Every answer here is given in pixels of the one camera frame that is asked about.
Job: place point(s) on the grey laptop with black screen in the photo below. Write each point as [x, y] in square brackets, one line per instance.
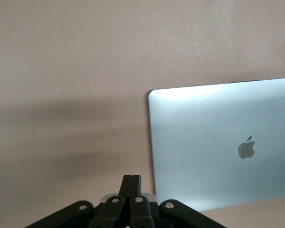
[216, 130]

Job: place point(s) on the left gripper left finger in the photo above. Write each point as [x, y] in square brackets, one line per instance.
[114, 209]

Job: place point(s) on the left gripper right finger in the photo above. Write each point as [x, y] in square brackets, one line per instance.
[142, 211]

